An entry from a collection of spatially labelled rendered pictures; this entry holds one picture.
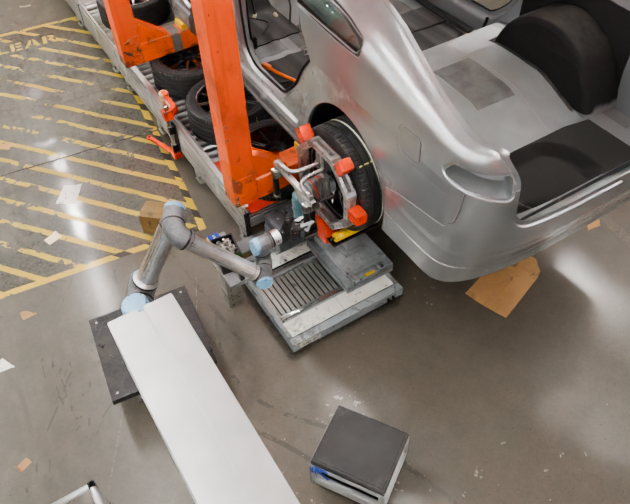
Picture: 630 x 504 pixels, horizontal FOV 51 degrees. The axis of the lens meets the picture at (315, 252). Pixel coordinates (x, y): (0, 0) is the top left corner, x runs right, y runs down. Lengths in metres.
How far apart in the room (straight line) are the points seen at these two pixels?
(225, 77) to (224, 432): 3.06
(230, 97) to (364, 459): 2.03
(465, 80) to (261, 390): 2.29
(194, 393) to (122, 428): 3.32
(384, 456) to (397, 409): 0.57
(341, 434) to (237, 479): 2.78
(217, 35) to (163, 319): 2.82
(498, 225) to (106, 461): 2.44
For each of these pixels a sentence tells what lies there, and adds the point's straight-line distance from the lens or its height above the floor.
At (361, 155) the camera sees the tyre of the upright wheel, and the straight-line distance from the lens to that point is 3.58.
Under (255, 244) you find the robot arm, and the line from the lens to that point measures 3.52.
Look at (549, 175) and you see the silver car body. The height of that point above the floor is 0.86.
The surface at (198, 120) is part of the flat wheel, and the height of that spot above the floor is 0.47.
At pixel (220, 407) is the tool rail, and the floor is 2.82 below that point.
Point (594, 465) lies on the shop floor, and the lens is 3.98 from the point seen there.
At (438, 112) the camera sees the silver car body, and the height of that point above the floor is 1.68.
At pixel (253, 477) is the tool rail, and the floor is 2.82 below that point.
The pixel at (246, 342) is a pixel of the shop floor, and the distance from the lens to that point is 4.16.
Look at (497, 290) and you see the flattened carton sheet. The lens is 4.47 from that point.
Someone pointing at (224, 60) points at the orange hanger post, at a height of 1.56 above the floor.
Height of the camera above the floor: 3.42
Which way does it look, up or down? 48 degrees down
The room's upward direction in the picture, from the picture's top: 3 degrees counter-clockwise
